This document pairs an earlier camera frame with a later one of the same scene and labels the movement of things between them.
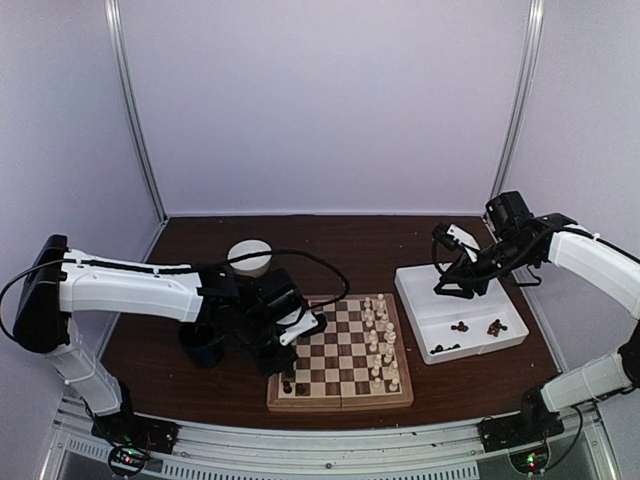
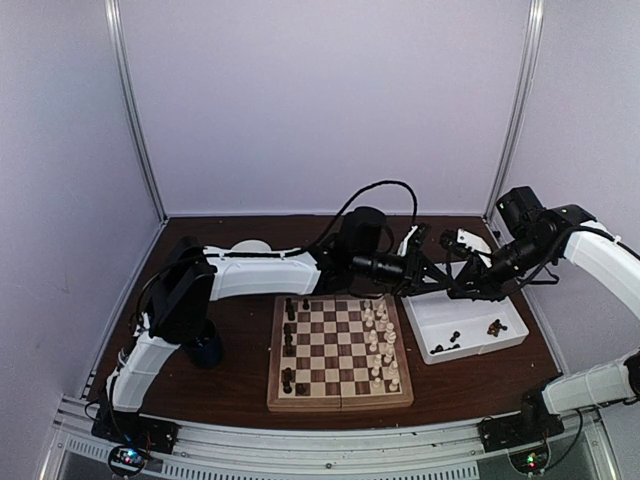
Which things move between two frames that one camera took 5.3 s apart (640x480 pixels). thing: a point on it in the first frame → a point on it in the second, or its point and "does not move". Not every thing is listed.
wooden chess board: x=357 y=361 does not move
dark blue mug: x=202 y=343 does not move
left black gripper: x=284 y=362 → x=418 y=267
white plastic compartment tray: x=449 y=326 does not move
